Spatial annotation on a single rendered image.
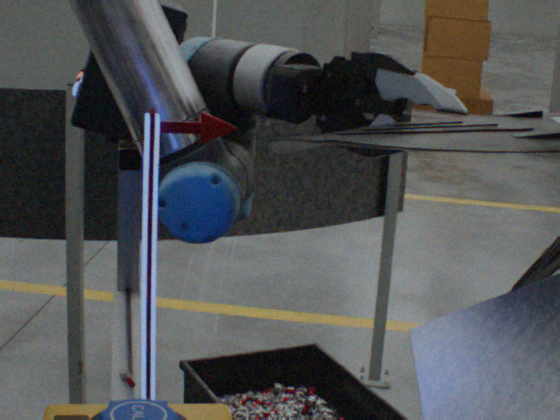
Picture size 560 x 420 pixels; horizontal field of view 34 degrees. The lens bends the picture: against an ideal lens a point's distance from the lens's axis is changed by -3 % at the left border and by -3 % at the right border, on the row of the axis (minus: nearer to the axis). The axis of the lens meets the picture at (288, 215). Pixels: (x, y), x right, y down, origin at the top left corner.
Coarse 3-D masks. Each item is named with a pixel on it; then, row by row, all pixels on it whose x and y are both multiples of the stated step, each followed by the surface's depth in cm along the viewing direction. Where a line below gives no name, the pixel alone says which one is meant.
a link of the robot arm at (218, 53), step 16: (192, 48) 98; (208, 48) 96; (224, 48) 95; (240, 48) 94; (192, 64) 97; (208, 64) 95; (224, 64) 94; (208, 80) 95; (224, 80) 93; (208, 96) 96; (224, 96) 94; (224, 112) 96; (240, 112) 95
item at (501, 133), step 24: (432, 120) 73; (456, 120) 72; (480, 120) 72; (504, 120) 73; (528, 120) 73; (552, 120) 73; (288, 144) 73; (312, 144) 78; (336, 144) 60; (360, 144) 60; (384, 144) 61; (408, 144) 63; (432, 144) 64; (456, 144) 65; (480, 144) 65; (504, 144) 66; (528, 144) 67; (552, 144) 67
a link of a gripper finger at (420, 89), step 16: (384, 80) 81; (400, 80) 80; (416, 80) 79; (432, 80) 79; (384, 96) 82; (400, 96) 80; (416, 96) 79; (432, 96) 78; (448, 96) 78; (448, 112) 78; (464, 112) 77
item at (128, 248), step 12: (120, 144) 120; (132, 144) 121; (120, 180) 120; (132, 180) 120; (120, 192) 120; (132, 192) 120; (120, 204) 121; (132, 204) 121; (120, 216) 121; (132, 216) 121; (120, 228) 122; (132, 228) 122; (120, 240) 122; (132, 240) 122; (120, 252) 122; (132, 252) 123; (120, 264) 123; (132, 264) 123; (120, 276) 123; (132, 276) 124; (120, 288) 124; (132, 288) 124
